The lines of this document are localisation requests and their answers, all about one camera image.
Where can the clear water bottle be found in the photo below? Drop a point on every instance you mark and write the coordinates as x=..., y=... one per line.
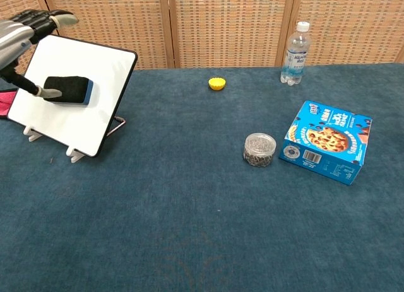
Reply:
x=295, y=58

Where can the yellow cupcake mould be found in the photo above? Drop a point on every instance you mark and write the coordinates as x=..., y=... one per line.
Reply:
x=217, y=84

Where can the black felt blue eraser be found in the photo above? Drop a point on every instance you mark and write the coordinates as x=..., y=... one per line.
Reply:
x=71, y=90

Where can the clear round clip jar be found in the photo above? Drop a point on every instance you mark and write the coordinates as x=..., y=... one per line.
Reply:
x=259, y=150

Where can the pink cloth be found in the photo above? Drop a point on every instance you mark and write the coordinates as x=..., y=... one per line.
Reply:
x=7, y=104

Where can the white board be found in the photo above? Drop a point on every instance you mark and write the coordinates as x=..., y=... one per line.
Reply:
x=101, y=84

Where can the teal table cloth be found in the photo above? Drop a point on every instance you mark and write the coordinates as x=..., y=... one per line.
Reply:
x=189, y=210

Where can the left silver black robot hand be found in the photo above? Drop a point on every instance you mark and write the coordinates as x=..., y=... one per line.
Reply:
x=12, y=36

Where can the blue cookie box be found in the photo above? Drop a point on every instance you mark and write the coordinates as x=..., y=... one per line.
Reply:
x=325, y=147

